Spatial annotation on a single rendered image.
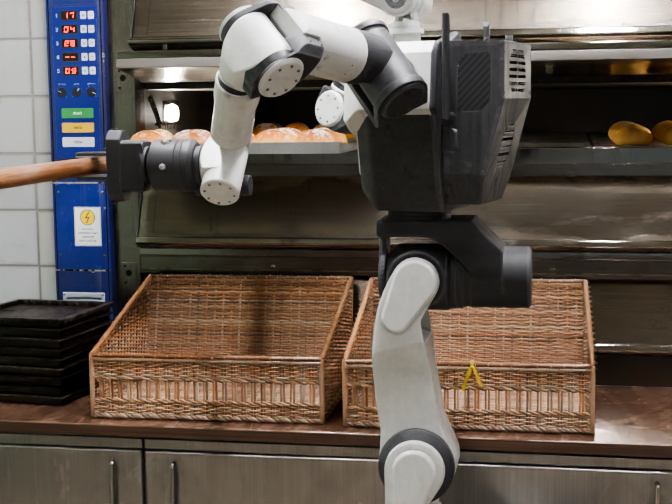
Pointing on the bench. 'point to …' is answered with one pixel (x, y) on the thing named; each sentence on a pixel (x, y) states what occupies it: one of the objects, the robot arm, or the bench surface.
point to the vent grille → (84, 296)
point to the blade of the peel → (300, 147)
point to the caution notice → (87, 226)
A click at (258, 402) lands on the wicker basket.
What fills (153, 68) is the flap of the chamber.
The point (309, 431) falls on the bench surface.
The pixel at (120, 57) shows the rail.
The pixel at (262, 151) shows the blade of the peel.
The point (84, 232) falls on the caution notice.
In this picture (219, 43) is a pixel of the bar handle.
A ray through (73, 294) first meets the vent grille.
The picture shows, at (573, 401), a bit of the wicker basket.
